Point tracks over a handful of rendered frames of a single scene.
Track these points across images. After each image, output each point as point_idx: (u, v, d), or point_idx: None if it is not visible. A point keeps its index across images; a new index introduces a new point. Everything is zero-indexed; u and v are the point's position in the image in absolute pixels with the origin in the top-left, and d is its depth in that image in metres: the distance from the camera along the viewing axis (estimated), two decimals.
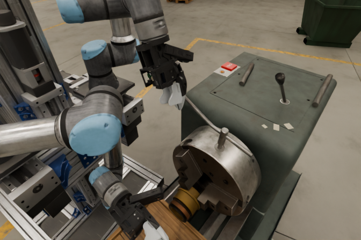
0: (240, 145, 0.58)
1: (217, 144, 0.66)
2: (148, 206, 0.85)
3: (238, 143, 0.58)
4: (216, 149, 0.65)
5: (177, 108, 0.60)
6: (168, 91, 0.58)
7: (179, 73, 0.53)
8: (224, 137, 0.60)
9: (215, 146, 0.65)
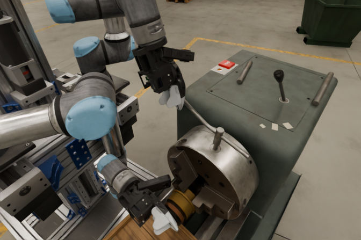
0: (236, 145, 0.54)
1: (213, 144, 0.63)
2: None
3: (235, 144, 0.55)
4: (211, 150, 0.62)
5: (177, 108, 0.60)
6: (167, 92, 0.58)
7: (178, 76, 0.52)
8: (219, 137, 0.57)
9: (210, 147, 0.62)
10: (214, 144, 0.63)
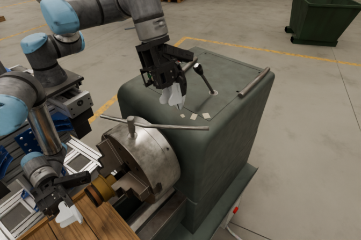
0: (113, 117, 0.62)
1: (135, 138, 0.66)
2: (82, 196, 0.86)
3: (114, 118, 0.62)
4: (134, 133, 0.67)
5: (177, 108, 0.60)
6: (168, 91, 0.58)
7: (179, 73, 0.53)
8: None
9: (137, 135, 0.67)
10: (134, 138, 0.66)
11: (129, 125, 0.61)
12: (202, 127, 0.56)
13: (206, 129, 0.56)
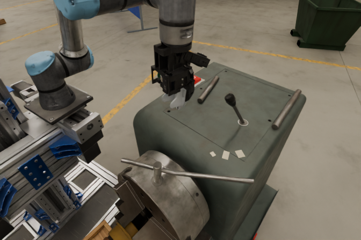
0: (136, 162, 0.53)
1: (160, 183, 0.57)
2: (94, 237, 0.77)
3: (138, 164, 0.53)
4: None
5: (176, 107, 0.60)
6: None
7: (190, 81, 0.51)
8: None
9: (161, 179, 0.58)
10: (159, 184, 0.57)
11: (156, 172, 0.52)
12: (245, 180, 0.47)
13: (250, 182, 0.47)
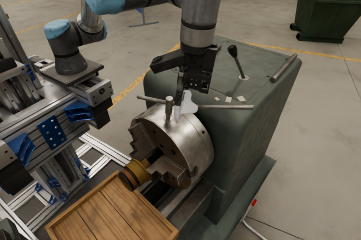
0: (150, 97, 0.60)
1: (171, 120, 0.64)
2: (108, 184, 0.85)
3: (152, 99, 0.60)
4: None
5: (178, 121, 0.54)
6: (184, 101, 0.52)
7: None
8: (166, 101, 0.61)
9: (172, 117, 0.65)
10: (170, 121, 0.64)
11: (167, 106, 0.60)
12: (246, 106, 0.55)
13: (250, 107, 0.54)
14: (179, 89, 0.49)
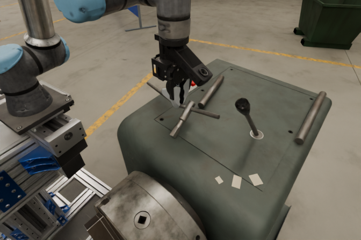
0: (206, 111, 0.54)
1: (146, 225, 0.41)
2: None
3: (204, 111, 0.55)
4: (145, 213, 0.42)
5: (180, 103, 0.61)
6: (180, 86, 0.59)
7: (169, 79, 0.51)
8: (189, 108, 0.57)
9: (149, 217, 0.42)
10: (145, 226, 0.40)
11: (190, 110, 0.59)
12: (151, 83, 0.73)
13: (150, 83, 0.74)
14: None
